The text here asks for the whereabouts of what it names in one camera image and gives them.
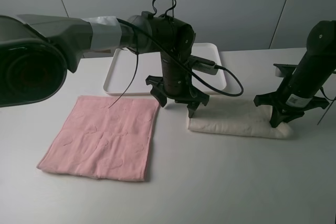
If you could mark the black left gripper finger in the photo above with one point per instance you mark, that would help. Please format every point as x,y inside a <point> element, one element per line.
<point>159,96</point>
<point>192,107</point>

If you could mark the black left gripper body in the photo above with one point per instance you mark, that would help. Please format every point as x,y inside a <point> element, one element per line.
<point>176,82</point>

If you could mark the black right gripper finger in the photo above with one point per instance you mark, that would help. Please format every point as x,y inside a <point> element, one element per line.
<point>279,115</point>

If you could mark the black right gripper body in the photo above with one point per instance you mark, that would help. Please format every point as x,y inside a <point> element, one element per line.
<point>288,96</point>

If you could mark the cream white towel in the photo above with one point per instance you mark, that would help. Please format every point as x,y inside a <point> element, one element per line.
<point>238,117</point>

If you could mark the pink towel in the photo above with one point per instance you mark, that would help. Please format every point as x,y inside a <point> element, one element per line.
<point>104,138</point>

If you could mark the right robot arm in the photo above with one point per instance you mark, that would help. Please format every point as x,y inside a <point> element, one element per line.
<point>300,83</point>

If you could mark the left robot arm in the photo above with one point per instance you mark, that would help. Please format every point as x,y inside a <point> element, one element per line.
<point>37,51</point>

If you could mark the black cable tie right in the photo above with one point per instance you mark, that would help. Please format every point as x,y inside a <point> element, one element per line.
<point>328,107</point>

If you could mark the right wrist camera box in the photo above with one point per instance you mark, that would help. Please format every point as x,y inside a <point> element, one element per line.
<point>283,70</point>

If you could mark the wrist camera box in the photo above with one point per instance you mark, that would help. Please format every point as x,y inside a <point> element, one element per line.
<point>202,65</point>
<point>283,70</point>

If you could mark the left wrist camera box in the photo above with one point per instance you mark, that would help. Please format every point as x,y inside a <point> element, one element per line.
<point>202,65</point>

